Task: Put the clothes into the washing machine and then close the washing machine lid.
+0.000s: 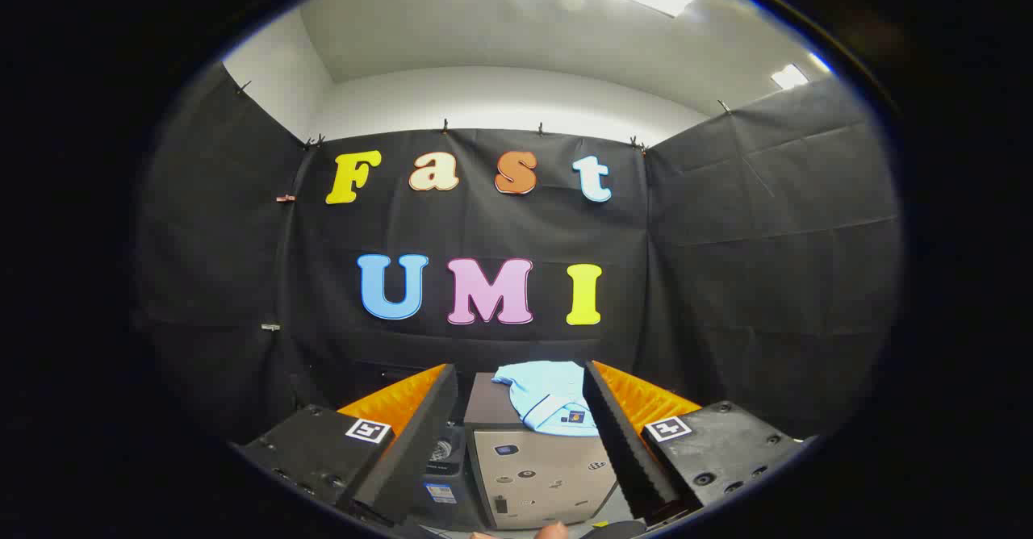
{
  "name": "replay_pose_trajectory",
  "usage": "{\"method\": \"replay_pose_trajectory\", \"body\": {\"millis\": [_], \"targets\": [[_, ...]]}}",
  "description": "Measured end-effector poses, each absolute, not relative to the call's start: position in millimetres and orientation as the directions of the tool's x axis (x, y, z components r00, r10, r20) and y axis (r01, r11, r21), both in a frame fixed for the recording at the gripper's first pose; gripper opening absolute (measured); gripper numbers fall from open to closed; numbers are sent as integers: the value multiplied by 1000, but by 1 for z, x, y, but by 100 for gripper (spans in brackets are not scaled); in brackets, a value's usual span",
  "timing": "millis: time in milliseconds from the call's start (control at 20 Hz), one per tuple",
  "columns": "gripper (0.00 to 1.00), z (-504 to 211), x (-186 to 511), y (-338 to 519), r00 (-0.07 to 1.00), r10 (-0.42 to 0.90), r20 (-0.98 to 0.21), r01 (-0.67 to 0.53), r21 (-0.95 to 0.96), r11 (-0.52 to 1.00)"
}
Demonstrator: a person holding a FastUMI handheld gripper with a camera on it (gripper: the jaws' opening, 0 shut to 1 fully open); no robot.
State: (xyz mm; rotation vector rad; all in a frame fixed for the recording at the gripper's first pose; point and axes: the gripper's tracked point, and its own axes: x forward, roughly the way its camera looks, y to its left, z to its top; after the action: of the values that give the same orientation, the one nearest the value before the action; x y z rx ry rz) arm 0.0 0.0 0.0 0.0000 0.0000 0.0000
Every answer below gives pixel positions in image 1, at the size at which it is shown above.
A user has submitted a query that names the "light blue shirt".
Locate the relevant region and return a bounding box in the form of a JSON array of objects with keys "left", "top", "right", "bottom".
[{"left": 492, "top": 361, "right": 602, "bottom": 438}]

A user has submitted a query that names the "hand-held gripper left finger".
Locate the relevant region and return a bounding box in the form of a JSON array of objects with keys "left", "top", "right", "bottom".
[{"left": 232, "top": 363, "right": 459, "bottom": 526}]

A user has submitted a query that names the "black backdrop cloth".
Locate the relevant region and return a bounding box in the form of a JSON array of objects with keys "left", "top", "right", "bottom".
[{"left": 137, "top": 63, "right": 903, "bottom": 443}]

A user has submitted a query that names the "grey washing machine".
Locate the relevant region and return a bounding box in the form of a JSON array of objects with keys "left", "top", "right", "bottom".
[{"left": 408, "top": 424, "right": 485, "bottom": 530}]

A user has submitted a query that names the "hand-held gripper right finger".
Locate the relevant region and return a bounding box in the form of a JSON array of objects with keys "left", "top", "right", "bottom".
[{"left": 583, "top": 360, "right": 809, "bottom": 525}]

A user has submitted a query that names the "grey beige cabinet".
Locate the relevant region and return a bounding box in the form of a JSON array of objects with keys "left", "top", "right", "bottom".
[{"left": 464, "top": 373, "right": 622, "bottom": 530}]

